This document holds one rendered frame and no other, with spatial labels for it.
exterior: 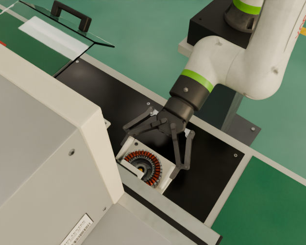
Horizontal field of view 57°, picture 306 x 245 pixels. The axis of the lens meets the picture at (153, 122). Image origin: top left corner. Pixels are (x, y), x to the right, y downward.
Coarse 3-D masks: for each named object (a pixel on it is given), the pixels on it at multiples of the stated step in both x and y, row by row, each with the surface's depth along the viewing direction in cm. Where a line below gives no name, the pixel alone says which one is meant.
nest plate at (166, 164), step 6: (132, 144) 79; (138, 144) 79; (132, 150) 78; (144, 150) 78; (150, 150) 78; (162, 162) 76; (168, 162) 76; (162, 168) 75; (168, 168) 75; (150, 174) 74; (162, 174) 74; (162, 180) 74; (162, 192) 72
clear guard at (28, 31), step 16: (0, 16) 64; (16, 16) 64; (32, 16) 64; (48, 16) 64; (0, 32) 61; (16, 32) 61; (32, 32) 61; (48, 32) 61; (64, 32) 61; (80, 32) 63; (16, 48) 59; (32, 48) 59; (48, 48) 59; (64, 48) 59; (80, 48) 59; (48, 64) 57; (64, 64) 57
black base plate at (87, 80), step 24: (72, 72) 94; (96, 72) 94; (96, 96) 89; (120, 96) 89; (144, 96) 89; (120, 120) 84; (144, 144) 80; (168, 144) 80; (192, 144) 80; (216, 144) 80; (192, 168) 77; (216, 168) 77; (168, 192) 73; (192, 192) 73; (216, 192) 73
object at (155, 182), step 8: (136, 152) 74; (144, 152) 74; (152, 152) 74; (128, 160) 73; (136, 160) 74; (144, 160) 75; (152, 160) 73; (144, 168) 72; (152, 168) 73; (160, 168) 72; (144, 176) 72; (152, 176) 71; (160, 176) 71; (152, 184) 70
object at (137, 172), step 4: (116, 160) 62; (124, 160) 66; (120, 164) 61; (124, 164) 65; (128, 164) 65; (128, 168) 65; (132, 168) 65; (136, 168) 65; (132, 172) 60; (136, 172) 64; (140, 172) 64; (136, 176) 60; (140, 176) 64
